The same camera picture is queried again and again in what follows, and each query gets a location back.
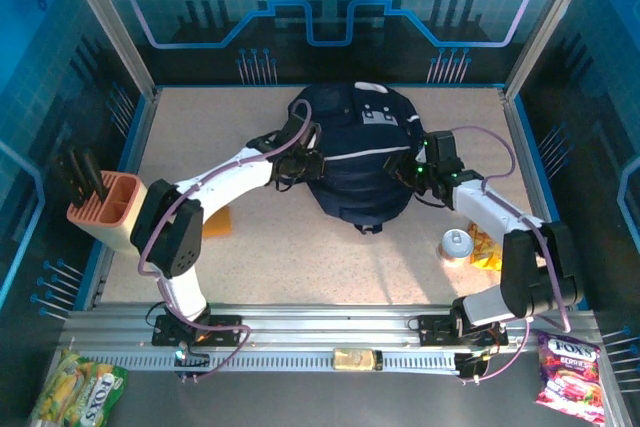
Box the navy blue backpack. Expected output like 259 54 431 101
287 80 427 237

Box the silver metal can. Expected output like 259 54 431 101
437 228 474 269

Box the yellow snack packet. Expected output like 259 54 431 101
467 221 504 273

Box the small orange pouch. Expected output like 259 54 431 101
202 206 234 240

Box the pink beige organizer holder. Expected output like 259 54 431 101
65 170 150 254

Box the small yellow bottle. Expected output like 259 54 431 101
332 346 384 373

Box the black knife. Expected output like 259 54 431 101
69 143 96 201
48 149 81 211
82 146 109 203

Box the purple Fox's candy bag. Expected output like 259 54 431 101
533 327 607 423

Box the green Fox's candy bag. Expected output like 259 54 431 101
27 349 129 427

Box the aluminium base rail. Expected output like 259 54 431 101
58 302 601 374

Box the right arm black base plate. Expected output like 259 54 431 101
417 314 509 348

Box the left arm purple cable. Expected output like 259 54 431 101
137 99 316 384

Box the aluminium frame post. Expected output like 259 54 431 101
54 0 160 101
503 0 602 101

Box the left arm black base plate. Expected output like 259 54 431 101
151 314 250 348

